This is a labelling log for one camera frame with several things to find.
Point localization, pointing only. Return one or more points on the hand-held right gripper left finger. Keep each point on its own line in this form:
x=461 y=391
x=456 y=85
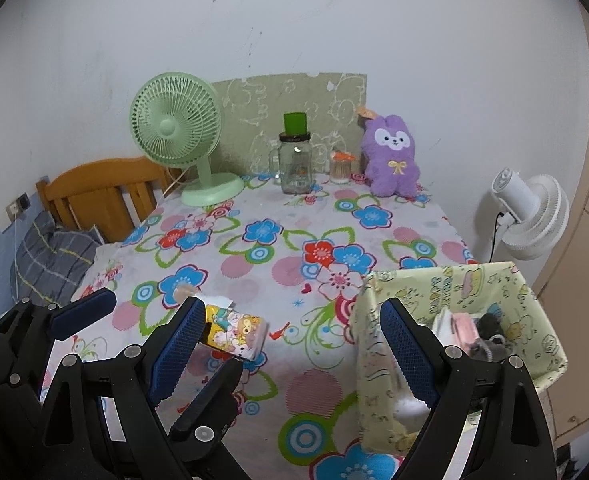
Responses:
x=177 y=355

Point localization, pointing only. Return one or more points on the small orange-lidded jar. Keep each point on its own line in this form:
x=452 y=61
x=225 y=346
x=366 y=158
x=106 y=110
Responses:
x=340 y=170

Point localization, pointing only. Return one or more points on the printed fabric storage box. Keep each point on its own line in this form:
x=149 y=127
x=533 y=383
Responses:
x=374 y=360

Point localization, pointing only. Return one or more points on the wall socket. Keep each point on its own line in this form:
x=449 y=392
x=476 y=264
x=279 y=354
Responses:
x=18 y=203

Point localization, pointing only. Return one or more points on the grey plaid pillow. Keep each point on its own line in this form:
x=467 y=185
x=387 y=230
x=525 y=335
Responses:
x=49 y=260

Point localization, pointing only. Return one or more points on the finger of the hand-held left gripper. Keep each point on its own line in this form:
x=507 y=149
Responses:
x=209 y=402
x=84 y=311

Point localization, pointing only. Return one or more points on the white standing fan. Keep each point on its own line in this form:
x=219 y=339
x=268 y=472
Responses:
x=539 y=220

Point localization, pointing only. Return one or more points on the grey cloth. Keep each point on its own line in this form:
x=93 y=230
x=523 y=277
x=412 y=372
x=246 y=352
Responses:
x=486 y=347

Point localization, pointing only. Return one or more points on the purple plush bunny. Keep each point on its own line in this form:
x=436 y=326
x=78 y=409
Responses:
x=392 y=160

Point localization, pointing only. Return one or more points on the green desk fan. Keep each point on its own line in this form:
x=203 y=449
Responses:
x=167 y=127

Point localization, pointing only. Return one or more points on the glass jar mug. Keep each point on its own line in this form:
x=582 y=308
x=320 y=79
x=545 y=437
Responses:
x=297 y=170

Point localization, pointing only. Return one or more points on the green printed panel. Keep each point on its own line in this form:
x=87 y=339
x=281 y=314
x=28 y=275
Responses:
x=254 y=105

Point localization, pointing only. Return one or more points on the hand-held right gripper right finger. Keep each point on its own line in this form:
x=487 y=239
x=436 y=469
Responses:
x=407 y=355

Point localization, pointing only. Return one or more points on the cartoon printed tissue packet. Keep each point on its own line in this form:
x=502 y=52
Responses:
x=237 y=335

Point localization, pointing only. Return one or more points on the green cup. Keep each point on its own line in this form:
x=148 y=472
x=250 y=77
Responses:
x=295 y=122

